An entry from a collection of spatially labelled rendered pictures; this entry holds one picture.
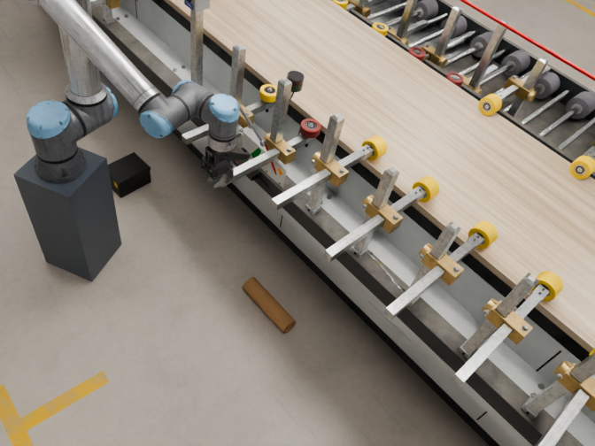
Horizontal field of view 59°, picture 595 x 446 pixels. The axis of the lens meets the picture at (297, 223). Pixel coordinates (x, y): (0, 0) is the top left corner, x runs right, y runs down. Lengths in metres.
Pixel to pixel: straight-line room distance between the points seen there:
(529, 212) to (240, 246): 1.41
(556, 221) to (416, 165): 0.54
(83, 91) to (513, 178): 1.65
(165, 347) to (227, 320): 0.30
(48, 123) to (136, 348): 1.02
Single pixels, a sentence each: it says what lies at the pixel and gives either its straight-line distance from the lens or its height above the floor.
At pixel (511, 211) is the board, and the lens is 2.05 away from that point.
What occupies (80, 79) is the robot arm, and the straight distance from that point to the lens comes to 2.10.
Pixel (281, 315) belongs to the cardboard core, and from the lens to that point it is 2.46.
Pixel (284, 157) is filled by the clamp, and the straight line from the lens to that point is 1.97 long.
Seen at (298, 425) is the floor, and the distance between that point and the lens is 2.35.
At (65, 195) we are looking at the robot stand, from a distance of 2.20.
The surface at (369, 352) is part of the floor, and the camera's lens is 2.55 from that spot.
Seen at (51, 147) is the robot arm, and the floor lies 0.77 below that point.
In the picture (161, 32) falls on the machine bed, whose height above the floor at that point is 0.67.
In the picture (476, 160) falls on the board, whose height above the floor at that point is 0.90.
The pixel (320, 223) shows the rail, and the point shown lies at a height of 0.70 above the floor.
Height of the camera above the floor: 2.21
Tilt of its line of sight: 50 degrees down
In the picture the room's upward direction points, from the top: 14 degrees clockwise
